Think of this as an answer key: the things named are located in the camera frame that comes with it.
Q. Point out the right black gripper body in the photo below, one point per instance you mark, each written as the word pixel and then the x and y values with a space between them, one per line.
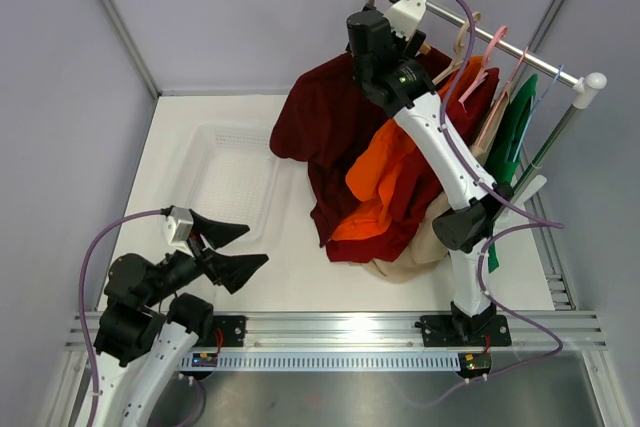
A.
pixel 407 48

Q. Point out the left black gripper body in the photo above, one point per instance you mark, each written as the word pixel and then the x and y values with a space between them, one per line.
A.
pixel 176 270

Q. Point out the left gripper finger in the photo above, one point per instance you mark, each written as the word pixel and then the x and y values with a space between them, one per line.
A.
pixel 216 233
pixel 233 272

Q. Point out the beige plastic hanger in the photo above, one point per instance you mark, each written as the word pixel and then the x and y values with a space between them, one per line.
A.
pixel 459 50

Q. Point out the pink plastic hanger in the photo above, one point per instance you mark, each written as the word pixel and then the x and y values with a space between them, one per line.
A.
pixel 484 65

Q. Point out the maroon t shirt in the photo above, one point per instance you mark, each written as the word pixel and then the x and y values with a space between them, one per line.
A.
pixel 327 124

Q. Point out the orange t shirt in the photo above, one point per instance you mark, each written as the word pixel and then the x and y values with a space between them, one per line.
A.
pixel 469 122

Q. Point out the red t shirt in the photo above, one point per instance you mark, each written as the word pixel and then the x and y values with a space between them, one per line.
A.
pixel 380 242

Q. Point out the wooden hanger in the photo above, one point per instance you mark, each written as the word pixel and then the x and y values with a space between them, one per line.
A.
pixel 438 65

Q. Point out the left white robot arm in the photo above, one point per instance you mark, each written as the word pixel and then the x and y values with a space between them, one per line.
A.
pixel 150 324

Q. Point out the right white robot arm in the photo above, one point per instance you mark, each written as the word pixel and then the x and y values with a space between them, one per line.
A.
pixel 399 85

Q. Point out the blue hanger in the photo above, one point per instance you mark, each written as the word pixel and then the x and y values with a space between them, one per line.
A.
pixel 534 102

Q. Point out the green t shirt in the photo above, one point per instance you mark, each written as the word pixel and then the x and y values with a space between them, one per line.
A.
pixel 504 155

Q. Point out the beige t shirt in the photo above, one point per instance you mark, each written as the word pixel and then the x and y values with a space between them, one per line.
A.
pixel 425 250

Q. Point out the clear plastic basket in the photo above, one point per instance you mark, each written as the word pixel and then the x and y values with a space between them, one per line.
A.
pixel 228 174

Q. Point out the metal clothes rack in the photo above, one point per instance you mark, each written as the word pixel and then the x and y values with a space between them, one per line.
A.
pixel 525 62

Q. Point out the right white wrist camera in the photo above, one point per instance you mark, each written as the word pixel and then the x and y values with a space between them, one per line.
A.
pixel 404 17

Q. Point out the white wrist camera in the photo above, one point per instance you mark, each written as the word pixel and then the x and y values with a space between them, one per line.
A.
pixel 177 226
pixel 404 17

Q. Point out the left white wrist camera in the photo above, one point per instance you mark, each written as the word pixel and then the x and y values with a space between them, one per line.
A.
pixel 177 226

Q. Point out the aluminium mounting rail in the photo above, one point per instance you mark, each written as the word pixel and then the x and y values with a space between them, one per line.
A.
pixel 298 331

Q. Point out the white slotted cable duct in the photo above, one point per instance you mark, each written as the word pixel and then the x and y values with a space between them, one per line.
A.
pixel 323 362

